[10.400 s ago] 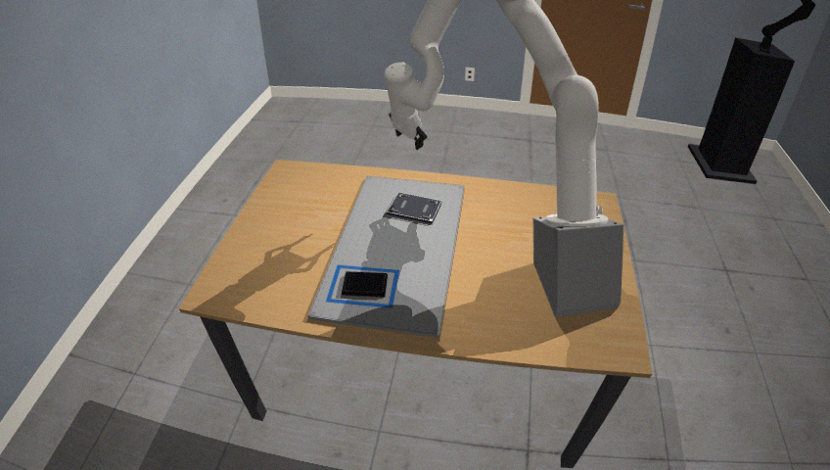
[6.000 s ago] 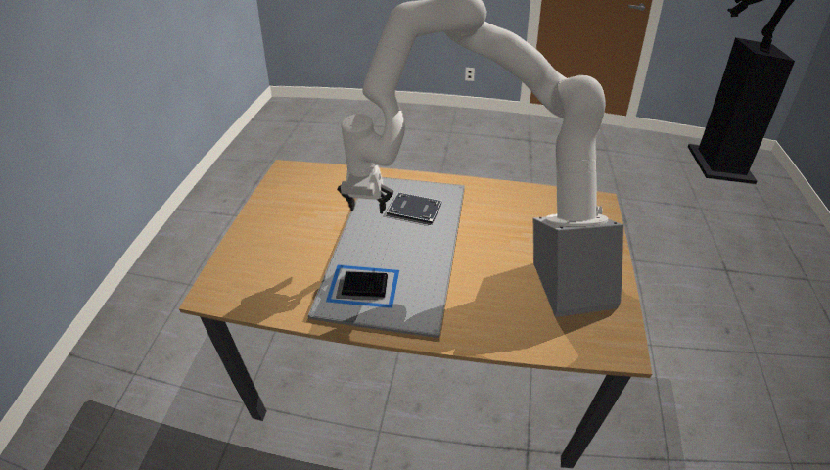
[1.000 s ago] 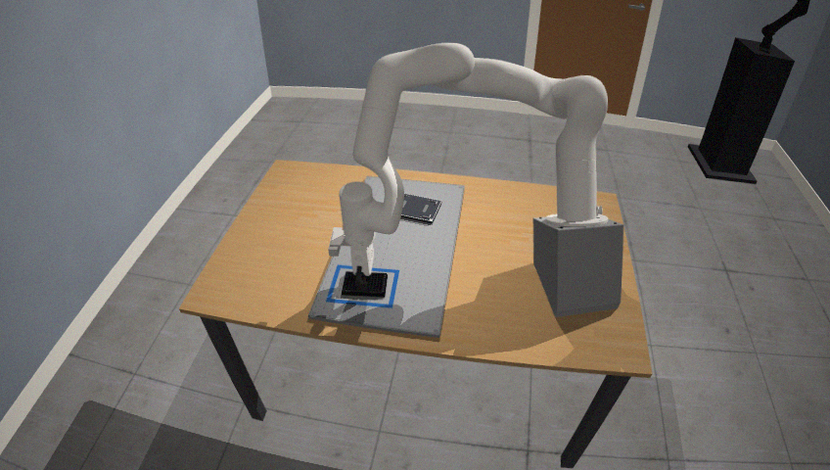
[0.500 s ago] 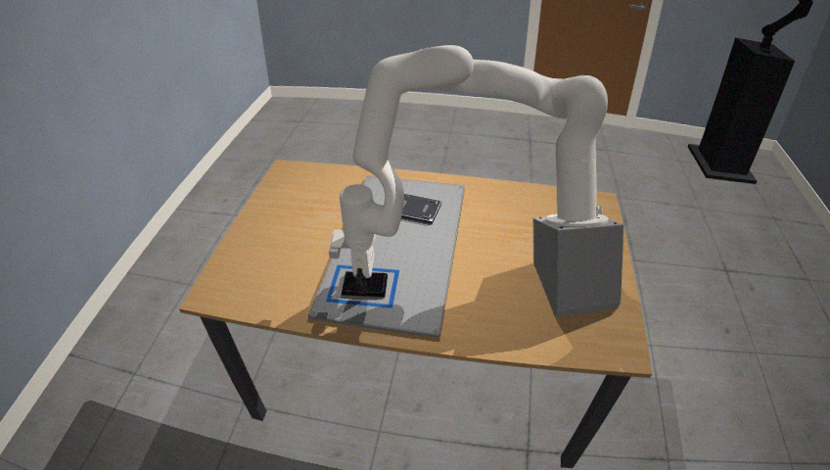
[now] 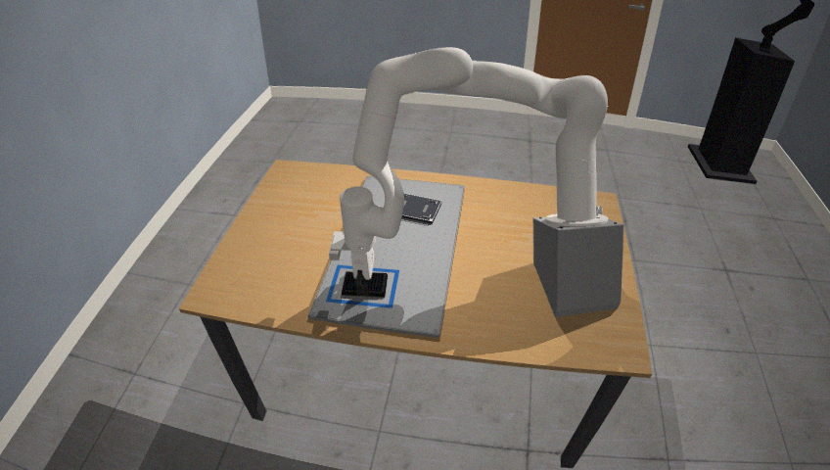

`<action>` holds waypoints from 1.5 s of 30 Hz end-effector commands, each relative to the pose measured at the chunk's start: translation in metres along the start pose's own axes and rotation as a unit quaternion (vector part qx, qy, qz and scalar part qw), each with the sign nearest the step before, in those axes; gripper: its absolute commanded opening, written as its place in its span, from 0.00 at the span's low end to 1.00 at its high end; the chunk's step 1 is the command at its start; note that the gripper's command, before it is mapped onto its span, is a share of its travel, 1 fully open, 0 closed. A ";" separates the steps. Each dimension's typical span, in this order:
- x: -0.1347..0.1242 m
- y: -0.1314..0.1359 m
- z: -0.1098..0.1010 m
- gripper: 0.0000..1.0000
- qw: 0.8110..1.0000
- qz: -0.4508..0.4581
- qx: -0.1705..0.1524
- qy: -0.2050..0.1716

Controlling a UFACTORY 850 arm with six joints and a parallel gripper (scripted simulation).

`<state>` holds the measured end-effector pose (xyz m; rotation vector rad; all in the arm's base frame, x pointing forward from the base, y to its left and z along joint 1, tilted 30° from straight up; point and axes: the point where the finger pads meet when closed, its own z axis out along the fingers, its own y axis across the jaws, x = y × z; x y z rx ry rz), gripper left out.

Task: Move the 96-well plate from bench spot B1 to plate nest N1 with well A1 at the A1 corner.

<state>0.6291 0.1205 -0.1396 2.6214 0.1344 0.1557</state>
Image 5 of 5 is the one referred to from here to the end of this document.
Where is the blue tape border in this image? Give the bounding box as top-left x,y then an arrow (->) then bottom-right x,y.
326,265 -> 399,308

